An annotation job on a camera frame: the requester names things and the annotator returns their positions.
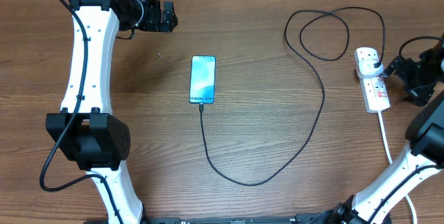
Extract blue Samsung Galaxy smartphone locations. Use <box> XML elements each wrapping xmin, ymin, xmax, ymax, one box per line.
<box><xmin>189</xmin><ymin>55</ymin><xmax>216</xmax><ymax>104</ymax></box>

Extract black USB-C charging cable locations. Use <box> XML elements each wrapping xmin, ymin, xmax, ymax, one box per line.
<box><xmin>198</xmin><ymin>6</ymin><xmax>386</xmax><ymax>187</ymax></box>

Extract white power strip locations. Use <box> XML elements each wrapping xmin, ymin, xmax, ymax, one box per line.
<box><xmin>354</xmin><ymin>47</ymin><xmax>390</xmax><ymax>113</ymax></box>

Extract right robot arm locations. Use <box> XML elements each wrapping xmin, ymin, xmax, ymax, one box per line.
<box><xmin>310</xmin><ymin>37</ymin><xmax>443</xmax><ymax>223</ymax></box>

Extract white charger plug adapter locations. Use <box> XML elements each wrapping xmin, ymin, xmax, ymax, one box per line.
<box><xmin>357</xmin><ymin>60</ymin><xmax>384</xmax><ymax>79</ymax></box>

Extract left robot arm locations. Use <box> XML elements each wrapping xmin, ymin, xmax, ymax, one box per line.
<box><xmin>46</xmin><ymin>0</ymin><xmax>178</xmax><ymax>223</ymax></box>

